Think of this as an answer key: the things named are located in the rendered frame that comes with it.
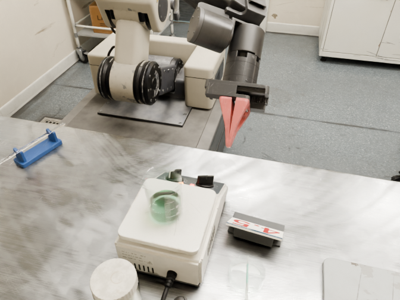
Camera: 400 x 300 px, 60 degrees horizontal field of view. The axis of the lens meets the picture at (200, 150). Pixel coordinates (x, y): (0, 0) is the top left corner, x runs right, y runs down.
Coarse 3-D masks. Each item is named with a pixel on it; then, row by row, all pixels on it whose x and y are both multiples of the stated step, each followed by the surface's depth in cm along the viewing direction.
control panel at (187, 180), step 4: (184, 176) 65; (184, 180) 62; (188, 180) 62; (192, 180) 63; (196, 180) 63; (188, 184) 60; (192, 184) 61; (216, 184) 63; (220, 184) 63; (208, 188) 59; (212, 188) 60; (216, 188) 60; (220, 188) 60; (216, 192) 58
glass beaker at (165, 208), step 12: (156, 168) 49; (168, 168) 49; (144, 180) 47; (156, 180) 50; (168, 180) 50; (180, 180) 46; (156, 192) 45; (168, 192) 45; (180, 192) 47; (156, 204) 47; (168, 204) 47; (180, 204) 49; (156, 216) 48; (168, 216) 48; (180, 216) 50
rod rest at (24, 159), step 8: (48, 136) 77; (56, 136) 76; (40, 144) 76; (48, 144) 76; (56, 144) 76; (24, 152) 74; (32, 152) 74; (40, 152) 74; (48, 152) 75; (16, 160) 72; (24, 160) 71; (32, 160) 72
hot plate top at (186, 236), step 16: (144, 192) 54; (192, 192) 54; (208, 192) 54; (144, 208) 52; (192, 208) 52; (208, 208) 52; (128, 224) 49; (144, 224) 49; (160, 224) 49; (176, 224) 49; (192, 224) 49; (128, 240) 48; (144, 240) 47; (160, 240) 47; (176, 240) 47; (192, 240) 47
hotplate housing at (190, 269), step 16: (224, 192) 60; (208, 224) 52; (208, 240) 50; (128, 256) 50; (144, 256) 49; (160, 256) 48; (176, 256) 48; (192, 256) 48; (208, 256) 53; (144, 272) 53; (160, 272) 51; (176, 272) 50; (192, 272) 48
